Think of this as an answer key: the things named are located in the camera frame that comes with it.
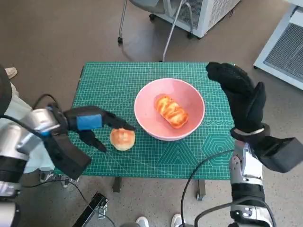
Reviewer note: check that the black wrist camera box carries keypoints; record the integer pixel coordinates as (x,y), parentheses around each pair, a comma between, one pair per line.
(281,153)
(68,156)

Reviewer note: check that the long braided bread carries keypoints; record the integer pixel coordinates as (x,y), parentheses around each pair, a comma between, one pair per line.
(171,111)

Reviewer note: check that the black table leg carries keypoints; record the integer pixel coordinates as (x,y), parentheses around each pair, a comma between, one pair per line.
(117,184)
(201,190)

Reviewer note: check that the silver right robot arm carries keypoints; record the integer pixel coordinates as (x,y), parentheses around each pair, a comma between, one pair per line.
(247,165)

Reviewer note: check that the white cabinet with mesh panels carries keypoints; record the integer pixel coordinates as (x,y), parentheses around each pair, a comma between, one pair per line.
(210,14)
(281,54)

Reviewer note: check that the pink bowl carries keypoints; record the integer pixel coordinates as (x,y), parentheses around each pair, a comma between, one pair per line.
(146,111)

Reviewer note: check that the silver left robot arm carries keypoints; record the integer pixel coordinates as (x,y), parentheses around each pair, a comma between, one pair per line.
(30,132)

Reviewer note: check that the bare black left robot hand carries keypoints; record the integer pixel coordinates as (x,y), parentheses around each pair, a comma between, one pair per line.
(90,118)

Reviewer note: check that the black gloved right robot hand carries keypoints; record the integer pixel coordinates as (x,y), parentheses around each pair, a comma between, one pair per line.
(243,101)

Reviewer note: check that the person's beige shoe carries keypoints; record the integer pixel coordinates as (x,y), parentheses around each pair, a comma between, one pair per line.
(11,72)

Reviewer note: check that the black rounded object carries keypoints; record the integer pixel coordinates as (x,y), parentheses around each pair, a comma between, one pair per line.
(4,89)

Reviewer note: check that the round bread bun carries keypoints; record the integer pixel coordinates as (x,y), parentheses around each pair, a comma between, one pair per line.
(122,140)

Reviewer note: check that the grey chair with metal legs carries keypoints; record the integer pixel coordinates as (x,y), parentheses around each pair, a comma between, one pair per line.
(172,26)

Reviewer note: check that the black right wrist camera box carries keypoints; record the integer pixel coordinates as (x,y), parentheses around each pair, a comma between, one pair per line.
(281,153)

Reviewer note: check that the white shoe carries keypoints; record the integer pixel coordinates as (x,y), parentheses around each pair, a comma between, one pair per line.
(142,222)
(177,221)

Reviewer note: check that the green cutting mat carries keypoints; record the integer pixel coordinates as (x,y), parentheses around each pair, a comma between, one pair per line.
(146,160)

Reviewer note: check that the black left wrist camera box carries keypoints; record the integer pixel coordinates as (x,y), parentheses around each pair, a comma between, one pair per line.
(68,156)

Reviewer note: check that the black metal stand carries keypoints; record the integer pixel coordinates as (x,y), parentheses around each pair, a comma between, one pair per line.
(91,210)

